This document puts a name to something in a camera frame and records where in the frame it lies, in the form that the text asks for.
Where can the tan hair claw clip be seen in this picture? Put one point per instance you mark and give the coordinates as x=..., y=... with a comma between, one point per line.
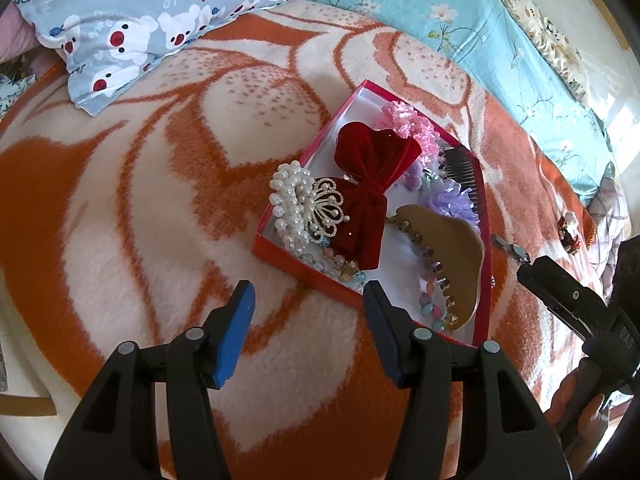
x=445, y=240

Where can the pink cardboard box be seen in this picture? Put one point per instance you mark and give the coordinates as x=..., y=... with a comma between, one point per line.
x=402, y=247

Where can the teal floral quilt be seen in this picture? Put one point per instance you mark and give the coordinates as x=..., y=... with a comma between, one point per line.
x=475, y=35

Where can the plaid cloth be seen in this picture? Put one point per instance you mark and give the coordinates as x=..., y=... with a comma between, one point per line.
x=607, y=220

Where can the small wristwatch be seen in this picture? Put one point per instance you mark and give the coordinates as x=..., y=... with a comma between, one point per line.
x=510, y=249

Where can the pink flower hair accessory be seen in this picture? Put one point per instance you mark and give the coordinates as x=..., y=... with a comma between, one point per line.
x=412, y=127

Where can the pink cloth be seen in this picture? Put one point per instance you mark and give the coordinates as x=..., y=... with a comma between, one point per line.
x=15, y=35

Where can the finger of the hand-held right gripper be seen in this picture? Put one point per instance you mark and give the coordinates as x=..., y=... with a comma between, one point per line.
x=567, y=320
x=555, y=280

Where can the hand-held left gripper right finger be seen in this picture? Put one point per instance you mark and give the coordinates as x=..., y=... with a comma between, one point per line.
x=382, y=330

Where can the light purple scrunchie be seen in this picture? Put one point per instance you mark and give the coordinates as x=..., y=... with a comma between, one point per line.
x=414, y=177

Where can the dark hair comb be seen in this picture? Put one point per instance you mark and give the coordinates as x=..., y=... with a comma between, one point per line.
x=462, y=162

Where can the red velvet bow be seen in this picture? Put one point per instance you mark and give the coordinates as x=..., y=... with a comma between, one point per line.
x=370, y=160

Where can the gold pearl crown brooch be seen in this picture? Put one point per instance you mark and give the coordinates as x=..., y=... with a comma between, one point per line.
x=327, y=210

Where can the wooden board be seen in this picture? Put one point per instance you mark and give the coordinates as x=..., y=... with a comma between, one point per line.
x=27, y=406

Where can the person's right hand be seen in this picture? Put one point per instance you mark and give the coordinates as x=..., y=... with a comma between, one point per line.
x=592, y=417

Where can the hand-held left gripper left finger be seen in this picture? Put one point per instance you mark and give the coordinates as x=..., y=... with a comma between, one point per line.
x=235, y=335

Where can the cream patterned pillow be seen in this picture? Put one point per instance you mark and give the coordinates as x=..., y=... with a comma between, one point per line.
x=545, y=25

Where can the orange and cream blanket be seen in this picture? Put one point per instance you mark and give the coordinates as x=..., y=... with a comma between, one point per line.
x=125, y=235

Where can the blue bear print pillow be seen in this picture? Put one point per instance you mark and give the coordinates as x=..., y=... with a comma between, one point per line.
x=150, y=15

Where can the small red black hair clip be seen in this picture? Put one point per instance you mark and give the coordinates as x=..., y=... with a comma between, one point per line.
x=570, y=232

